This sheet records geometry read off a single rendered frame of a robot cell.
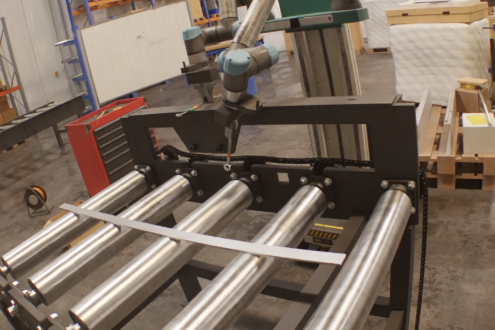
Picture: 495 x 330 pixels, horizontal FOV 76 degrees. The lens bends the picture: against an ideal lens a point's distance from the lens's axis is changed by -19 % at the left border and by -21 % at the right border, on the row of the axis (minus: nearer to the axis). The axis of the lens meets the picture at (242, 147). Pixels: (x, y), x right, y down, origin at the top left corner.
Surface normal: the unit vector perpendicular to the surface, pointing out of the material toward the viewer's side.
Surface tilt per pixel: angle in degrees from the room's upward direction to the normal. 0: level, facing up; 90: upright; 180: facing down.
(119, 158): 90
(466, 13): 90
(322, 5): 90
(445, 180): 90
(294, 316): 0
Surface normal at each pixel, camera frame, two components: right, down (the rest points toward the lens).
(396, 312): -0.22, -0.92
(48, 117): 0.84, 0.00
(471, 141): -0.50, 0.40
